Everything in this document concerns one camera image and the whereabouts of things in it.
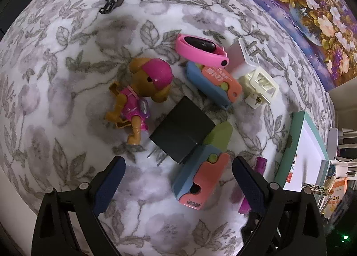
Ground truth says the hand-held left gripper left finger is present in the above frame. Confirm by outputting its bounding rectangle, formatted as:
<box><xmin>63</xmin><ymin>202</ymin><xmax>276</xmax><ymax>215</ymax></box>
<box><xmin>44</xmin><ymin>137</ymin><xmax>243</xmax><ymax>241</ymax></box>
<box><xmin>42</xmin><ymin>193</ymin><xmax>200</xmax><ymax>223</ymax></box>
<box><xmin>31</xmin><ymin>156</ymin><xmax>127</xmax><ymax>256</ymax></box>

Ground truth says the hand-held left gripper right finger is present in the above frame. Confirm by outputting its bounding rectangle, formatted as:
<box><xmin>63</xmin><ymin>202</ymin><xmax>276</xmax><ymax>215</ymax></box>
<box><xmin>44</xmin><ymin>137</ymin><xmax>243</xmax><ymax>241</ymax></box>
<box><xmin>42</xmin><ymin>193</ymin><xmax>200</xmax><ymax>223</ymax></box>
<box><xmin>232</xmin><ymin>156</ymin><xmax>327</xmax><ymax>256</ymax></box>

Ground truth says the blue orange toy knife green blade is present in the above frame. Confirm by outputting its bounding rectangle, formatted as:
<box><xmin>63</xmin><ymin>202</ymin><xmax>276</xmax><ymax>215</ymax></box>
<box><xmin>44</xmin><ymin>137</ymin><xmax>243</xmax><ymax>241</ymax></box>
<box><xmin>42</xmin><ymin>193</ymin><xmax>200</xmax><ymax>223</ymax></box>
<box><xmin>171</xmin><ymin>122</ymin><xmax>233</xmax><ymax>211</ymax></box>

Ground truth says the teal box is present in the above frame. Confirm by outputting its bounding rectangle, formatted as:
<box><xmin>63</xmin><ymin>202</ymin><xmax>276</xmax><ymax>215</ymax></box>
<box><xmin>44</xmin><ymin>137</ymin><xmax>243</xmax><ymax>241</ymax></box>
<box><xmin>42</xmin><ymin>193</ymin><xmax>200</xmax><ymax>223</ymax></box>
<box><xmin>273</xmin><ymin>110</ymin><xmax>331</xmax><ymax>192</ymax></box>

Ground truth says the white plug adapter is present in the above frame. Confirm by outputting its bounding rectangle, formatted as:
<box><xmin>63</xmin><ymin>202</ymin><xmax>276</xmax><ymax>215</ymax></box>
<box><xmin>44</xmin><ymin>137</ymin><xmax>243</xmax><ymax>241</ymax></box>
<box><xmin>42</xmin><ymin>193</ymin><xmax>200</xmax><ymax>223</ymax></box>
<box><xmin>227</xmin><ymin>37</ymin><xmax>265</xmax><ymax>76</ymax></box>

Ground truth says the purple cylinder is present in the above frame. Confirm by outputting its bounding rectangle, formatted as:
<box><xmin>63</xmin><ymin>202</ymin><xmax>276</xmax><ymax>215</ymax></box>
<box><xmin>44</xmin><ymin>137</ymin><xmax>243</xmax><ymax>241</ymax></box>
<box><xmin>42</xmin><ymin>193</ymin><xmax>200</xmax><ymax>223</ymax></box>
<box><xmin>238</xmin><ymin>157</ymin><xmax>267</xmax><ymax>215</ymax></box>

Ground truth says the black charger plug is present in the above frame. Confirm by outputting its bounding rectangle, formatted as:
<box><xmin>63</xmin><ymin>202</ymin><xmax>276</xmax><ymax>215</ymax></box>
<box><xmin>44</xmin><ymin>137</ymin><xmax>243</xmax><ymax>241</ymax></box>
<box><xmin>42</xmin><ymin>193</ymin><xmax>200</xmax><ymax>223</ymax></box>
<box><xmin>147</xmin><ymin>96</ymin><xmax>216</xmax><ymax>167</ymax></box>

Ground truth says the orange package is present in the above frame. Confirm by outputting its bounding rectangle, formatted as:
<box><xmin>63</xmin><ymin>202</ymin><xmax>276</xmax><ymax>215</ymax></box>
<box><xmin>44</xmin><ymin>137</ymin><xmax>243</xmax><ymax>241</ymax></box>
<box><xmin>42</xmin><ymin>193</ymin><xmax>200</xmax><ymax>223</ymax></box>
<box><xmin>325</xmin><ymin>176</ymin><xmax>349</xmax><ymax>217</ymax></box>

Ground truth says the cream plug adapter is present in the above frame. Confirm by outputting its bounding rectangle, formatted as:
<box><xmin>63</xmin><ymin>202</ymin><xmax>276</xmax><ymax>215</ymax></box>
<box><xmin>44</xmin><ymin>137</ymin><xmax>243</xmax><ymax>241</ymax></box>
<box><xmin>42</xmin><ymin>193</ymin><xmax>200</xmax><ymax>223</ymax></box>
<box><xmin>238</xmin><ymin>66</ymin><xmax>280</xmax><ymax>109</ymax></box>

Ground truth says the brown toy dog pink cap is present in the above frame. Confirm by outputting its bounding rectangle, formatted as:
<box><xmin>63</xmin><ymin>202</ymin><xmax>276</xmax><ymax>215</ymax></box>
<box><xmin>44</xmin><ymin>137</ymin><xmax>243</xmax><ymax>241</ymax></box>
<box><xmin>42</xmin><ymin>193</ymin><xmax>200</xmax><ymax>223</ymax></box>
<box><xmin>105</xmin><ymin>58</ymin><xmax>173</xmax><ymax>145</ymax></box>

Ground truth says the pink fitness band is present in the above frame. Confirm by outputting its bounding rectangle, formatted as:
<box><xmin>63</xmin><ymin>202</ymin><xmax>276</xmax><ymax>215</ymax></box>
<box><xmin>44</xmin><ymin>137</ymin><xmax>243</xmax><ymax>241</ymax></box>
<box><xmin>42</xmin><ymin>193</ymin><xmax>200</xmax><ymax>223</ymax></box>
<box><xmin>175</xmin><ymin>33</ymin><xmax>230</xmax><ymax>68</ymax></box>

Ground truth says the flower painting canvas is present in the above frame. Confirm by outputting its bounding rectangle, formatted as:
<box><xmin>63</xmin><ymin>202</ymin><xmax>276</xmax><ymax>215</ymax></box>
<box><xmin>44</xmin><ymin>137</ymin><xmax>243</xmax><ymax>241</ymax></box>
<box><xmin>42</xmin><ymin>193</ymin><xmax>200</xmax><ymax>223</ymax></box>
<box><xmin>212</xmin><ymin>0</ymin><xmax>357</xmax><ymax>91</ymax></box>

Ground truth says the white wall device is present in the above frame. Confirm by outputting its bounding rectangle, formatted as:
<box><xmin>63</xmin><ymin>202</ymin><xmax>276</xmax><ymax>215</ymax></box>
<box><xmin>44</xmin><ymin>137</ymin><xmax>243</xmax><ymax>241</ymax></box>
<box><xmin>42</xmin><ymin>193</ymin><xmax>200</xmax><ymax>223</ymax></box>
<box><xmin>327</xmin><ymin>128</ymin><xmax>339</xmax><ymax>160</ymax></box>

